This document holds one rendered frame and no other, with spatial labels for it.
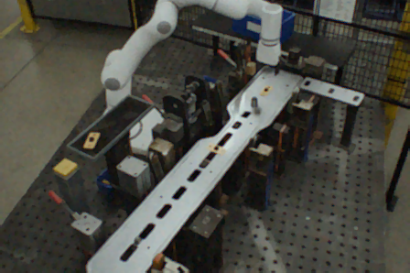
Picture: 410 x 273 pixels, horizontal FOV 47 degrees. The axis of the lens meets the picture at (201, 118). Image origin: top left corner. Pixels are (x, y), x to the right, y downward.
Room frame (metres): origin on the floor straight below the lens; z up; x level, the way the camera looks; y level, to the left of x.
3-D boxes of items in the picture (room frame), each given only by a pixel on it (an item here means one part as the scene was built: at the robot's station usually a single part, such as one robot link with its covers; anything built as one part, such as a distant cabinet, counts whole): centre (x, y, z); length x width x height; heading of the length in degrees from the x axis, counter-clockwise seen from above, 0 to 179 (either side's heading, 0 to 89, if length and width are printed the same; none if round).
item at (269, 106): (1.39, -0.05, 1.00); 1.38 x 0.22 x 0.02; 146
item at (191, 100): (1.61, 0.06, 0.94); 0.18 x 0.13 x 0.49; 146
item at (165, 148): (1.37, 0.16, 0.89); 0.13 x 0.11 x 0.38; 56
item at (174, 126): (1.50, 0.12, 0.89); 0.13 x 0.11 x 0.38; 56
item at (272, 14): (1.81, -0.32, 1.37); 0.09 x 0.08 x 0.13; 177
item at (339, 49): (2.27, -0.39, 1.02); 0.90 x 0.22 x 0.03; 56
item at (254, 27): (2.30, -0.36, 1.10); 0.30 x 0.17 x 0.13; 49
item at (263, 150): (1.37, -0.24, 0.87); 0.12 x 0.09 x 0.35; 56
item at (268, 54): (1.80, -0.32, 1.23); 0.10 x 0.07 x 0.11; 56
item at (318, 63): (1.96, -0.58, 0.88); 0.08 x 0.08 x 0.36; 56
